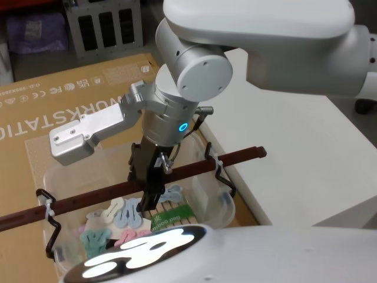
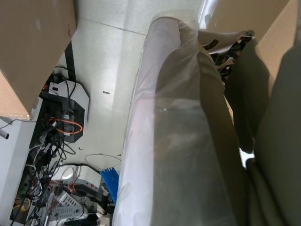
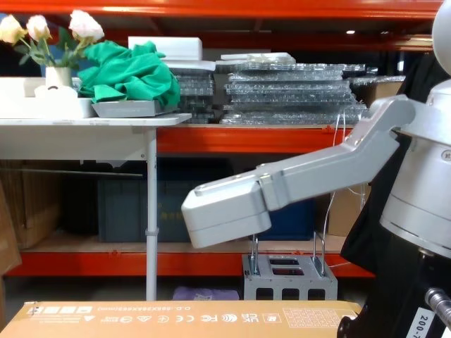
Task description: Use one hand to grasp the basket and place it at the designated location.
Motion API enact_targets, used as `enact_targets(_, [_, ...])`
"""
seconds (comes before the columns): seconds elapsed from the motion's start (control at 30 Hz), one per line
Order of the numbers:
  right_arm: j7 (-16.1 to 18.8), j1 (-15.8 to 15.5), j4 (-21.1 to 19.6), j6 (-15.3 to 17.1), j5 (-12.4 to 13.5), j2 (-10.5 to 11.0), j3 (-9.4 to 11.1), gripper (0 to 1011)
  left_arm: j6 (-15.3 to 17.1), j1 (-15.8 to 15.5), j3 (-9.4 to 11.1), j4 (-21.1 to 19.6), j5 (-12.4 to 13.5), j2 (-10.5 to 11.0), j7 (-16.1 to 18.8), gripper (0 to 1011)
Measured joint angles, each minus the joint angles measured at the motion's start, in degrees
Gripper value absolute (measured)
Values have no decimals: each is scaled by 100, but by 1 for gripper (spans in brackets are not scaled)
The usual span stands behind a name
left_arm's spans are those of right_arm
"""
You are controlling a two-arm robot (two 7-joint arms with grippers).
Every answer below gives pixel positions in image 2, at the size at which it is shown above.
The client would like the brown cardboard box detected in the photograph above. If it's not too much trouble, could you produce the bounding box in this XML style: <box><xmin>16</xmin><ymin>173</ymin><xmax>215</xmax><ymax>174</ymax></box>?
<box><xmin>0</xmin><ymin>0</ymin><xmax>78</xmax><ymax>121</ymax></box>
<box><xmin>206</xmin><ymin>0</ymin><xmax>301</xmax><ymax>95</ymax></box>

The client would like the white plastic device housing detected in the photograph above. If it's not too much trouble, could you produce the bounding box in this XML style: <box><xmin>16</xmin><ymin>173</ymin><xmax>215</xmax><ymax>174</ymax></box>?
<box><xmin>51</xmin><ymin>164</ymin><xmax>102</xmax><ymax>192</ymax></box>

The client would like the clear plastic sheet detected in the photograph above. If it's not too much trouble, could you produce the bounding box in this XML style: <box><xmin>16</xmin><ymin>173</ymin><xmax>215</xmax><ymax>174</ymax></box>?
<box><xmin>111</xmin><ymin>0</ymin><xmax>236</xmax><ymax>226</ymax></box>

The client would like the blue plastic comb piece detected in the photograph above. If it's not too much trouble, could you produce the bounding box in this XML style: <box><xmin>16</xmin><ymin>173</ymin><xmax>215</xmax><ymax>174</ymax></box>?
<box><xmin>99</xmin><ymin>166</ymin><xmax>121</xmax><ymax>204</ymax></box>

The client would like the dark swivel chair base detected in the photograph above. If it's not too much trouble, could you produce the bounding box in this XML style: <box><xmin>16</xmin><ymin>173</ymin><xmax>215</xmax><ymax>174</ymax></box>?
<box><xmin>198</xmin><ymin>30</ymin><xmax>257</xmax><ymax>82</ymax></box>

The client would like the orange cable loop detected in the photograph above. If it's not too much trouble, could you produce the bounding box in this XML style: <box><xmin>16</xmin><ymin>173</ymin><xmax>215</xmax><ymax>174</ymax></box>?
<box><xmin>48</xmin><ymin>117</ymin><xmax>83</xmax><ymax>135</ymax></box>

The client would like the black flat post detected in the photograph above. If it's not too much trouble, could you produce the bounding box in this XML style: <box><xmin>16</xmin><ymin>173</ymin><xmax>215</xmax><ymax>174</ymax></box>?
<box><xmin>64</xmin><ymin>40</ymin><xmax>77</xmax><ymax>82</ymax></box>

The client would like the grey tube handle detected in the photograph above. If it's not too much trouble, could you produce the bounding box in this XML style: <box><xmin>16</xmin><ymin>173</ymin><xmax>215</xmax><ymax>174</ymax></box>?
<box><xmin>0</xmin><ymin>117</ymin><xmax>14</xmax><ymax>140</ymax></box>

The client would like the thin white cable loop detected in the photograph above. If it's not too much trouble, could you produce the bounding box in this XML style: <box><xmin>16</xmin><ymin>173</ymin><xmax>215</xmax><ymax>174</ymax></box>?
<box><xmin>85</xmin><ymin>153</ymin><xmax>122</xmax><ymax>166</ymax></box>

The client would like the yellow cable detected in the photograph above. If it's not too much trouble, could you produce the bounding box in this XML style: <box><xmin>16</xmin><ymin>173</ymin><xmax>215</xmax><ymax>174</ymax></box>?
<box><xmin>13</xmin><ymin>197</ymin><xmax>32</xmax><ymax>214</ymax></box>

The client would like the white cabinet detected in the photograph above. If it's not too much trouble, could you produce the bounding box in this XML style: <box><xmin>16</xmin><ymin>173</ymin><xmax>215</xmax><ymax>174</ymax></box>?
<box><xmin>0</xmin><ymin>114</ymin><xmax>43</xmax><ymax>226</ymax></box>

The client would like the white and black machine base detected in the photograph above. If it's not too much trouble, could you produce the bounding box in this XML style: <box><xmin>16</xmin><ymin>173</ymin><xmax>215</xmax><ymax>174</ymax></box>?
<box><xmin>39</xmin><ymin>79</ymin><xmax>91</xmax><ymax>143</ymax></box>

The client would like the tangle of black cables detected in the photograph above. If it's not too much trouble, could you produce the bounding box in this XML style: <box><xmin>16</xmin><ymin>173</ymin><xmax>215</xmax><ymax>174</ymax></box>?
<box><xmin>28</xmin><ymin>127</ymin><xmax>76</xmax><ymax>189</ymax></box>

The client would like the white perforated metal plate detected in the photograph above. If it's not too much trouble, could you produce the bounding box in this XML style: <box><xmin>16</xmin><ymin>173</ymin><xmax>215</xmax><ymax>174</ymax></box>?
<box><xmin>49</xmin><ymin>190</ymin><xmax>89</xmax><ymax>220</ymax></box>

